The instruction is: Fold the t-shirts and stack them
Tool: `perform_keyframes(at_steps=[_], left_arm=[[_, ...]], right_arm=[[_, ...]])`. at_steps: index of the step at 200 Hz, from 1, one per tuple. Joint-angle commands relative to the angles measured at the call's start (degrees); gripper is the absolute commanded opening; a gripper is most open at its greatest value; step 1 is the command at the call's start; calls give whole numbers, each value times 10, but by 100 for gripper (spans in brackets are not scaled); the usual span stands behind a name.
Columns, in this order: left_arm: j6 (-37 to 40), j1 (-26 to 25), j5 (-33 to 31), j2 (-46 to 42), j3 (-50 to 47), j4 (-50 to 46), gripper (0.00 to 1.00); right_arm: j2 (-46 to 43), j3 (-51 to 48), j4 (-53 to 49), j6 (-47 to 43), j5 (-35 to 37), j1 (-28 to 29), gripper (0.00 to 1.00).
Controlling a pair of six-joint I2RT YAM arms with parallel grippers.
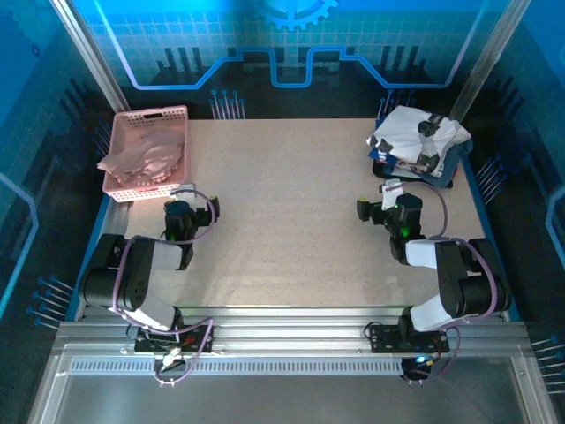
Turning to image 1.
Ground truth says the pink t-shirt with white lettering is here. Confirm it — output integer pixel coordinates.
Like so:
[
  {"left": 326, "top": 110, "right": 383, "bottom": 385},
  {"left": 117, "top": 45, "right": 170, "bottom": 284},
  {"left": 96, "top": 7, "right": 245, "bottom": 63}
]
[{"left": 96, "top": 130, "right": 185, "bottom": 186}]

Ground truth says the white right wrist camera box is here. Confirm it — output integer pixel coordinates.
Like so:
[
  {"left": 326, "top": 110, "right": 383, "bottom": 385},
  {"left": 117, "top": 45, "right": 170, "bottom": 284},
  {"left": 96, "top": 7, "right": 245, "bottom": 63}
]
[{"left": 380, "top": 178, "right": 403, "bottom": 211}]

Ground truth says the royal blue printed t-shirt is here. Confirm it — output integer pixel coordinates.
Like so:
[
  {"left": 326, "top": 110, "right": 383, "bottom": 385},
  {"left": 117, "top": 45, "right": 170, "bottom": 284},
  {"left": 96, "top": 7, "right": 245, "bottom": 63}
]
[{"left": 368, "top": 148, "right": 398, "bottom": 165}]

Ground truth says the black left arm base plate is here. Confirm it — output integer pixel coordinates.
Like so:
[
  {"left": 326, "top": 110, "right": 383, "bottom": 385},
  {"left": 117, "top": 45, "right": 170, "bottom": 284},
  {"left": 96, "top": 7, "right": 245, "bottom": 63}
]
[{"left": 132, "top": 324, "right": 217, "bottom": 354}]

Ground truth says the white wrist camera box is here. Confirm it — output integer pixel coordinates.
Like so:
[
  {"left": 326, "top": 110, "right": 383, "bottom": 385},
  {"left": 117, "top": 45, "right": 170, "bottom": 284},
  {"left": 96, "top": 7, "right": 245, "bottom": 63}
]
[
  {"left": 380, "top": 178, "right": 403, "bottom": 211},
  {"left": 169, "top": 183, "right": 198, "bottom": 207}
]

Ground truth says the white printed t-shirt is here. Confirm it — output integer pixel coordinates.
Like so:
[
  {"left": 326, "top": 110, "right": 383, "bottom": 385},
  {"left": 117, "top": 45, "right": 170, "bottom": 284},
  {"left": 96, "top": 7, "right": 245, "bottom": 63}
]
[{"left": 365, "top": 104, "right": 472, "bottom": 176}]

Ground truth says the teal blue printed t-shirt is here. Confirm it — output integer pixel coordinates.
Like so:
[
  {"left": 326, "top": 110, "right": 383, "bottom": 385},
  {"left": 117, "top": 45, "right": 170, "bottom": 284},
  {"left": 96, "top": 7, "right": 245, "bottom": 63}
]
[{"left": 396, "top": 139, "right": 476, "bottom": 189}]

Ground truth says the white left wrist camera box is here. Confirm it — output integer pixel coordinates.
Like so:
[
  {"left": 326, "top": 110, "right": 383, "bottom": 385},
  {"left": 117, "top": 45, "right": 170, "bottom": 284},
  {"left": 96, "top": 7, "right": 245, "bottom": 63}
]
[{"left": 169, "top": 183, "right": 198, "bottom": 207}]

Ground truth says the black t-shirt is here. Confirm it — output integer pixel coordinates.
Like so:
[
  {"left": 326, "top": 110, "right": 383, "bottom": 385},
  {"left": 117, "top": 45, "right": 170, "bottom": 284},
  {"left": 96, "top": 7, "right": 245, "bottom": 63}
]
[{"left": 372, "top": 158, "right": 456, "bottom": 189}]

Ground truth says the slotted grey cable duct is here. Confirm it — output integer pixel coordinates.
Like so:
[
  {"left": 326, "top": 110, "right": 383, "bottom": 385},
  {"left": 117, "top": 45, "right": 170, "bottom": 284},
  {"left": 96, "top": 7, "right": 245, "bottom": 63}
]
[{"left": 70, "top": 360, "right": 407, "bottom": 376}]

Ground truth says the aluminium mounting rail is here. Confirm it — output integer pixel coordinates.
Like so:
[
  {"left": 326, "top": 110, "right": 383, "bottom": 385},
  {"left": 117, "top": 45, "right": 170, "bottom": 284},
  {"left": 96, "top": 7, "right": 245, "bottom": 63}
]
[{"left": 56, "top": 307, "right": 526, "bottom": 354}]

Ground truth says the aluminium frame post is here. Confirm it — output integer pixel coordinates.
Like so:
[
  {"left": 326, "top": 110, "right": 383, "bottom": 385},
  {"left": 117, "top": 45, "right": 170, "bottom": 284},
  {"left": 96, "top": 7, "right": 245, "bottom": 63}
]
[
  {"left": 50, "top": 0, "right": 132, "bottom": 114},
  {"left": 449, "top": 0, "right": 533, "bottom": 120}
]

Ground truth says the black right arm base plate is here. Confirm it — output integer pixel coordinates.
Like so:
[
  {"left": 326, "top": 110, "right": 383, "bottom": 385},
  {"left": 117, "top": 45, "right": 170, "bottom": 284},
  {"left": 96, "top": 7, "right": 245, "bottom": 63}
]
[{"left": 368, "top": 324, "right": 451, "bottom": 354}]

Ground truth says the pink plastic basket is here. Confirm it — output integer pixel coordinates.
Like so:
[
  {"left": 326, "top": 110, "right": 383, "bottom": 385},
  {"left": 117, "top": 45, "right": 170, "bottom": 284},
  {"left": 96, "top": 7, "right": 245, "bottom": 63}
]
[{"left": 101, "top": 104, "right": 192, "bottom": 204}]

